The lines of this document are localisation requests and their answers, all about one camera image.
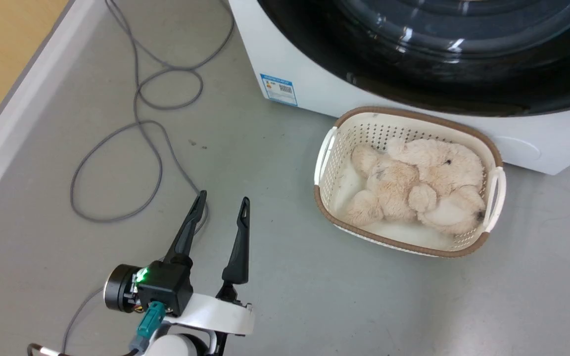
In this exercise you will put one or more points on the cream laundry basket brown rim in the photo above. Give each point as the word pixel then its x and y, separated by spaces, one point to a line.
pixel 337 163

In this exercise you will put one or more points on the beige plush teddy bear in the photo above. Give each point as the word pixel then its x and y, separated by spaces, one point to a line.
pixel 428 183

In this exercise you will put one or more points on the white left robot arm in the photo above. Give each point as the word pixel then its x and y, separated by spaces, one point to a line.
pixel 178 346

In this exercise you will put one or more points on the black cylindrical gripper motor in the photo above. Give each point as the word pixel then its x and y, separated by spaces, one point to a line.
pixel 117 289

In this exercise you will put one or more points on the black glass washing machine door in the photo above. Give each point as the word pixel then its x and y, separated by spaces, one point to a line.
pixel 463 64

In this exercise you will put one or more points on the white baseboard strip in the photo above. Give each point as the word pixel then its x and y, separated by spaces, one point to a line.
pixel 13 113

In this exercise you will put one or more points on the white washing machine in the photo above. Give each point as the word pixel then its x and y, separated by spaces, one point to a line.
pixel 314 74

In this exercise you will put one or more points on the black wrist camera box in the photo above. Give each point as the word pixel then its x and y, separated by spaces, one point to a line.
pixel 166 287

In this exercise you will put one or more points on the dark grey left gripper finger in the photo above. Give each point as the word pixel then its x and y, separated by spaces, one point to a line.
pixel 239 247
pixel 186 235

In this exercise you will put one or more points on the blue white energy label sticker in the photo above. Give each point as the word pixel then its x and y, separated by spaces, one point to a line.
pixel 279 89

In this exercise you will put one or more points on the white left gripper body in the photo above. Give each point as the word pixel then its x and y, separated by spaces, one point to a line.
pixel 220 316

